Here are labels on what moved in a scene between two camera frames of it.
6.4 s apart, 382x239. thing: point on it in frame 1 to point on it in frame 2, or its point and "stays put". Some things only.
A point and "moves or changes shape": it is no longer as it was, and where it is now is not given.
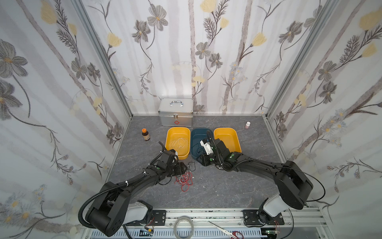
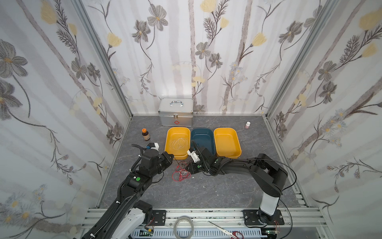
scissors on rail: x=231 y=235 stays put
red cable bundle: x=185 y=179 moves or changes shape
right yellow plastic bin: x=229 y=136 stays put
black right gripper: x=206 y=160 to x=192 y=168
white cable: x=179 y=143 stays put
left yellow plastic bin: x=178 y=139 stays put
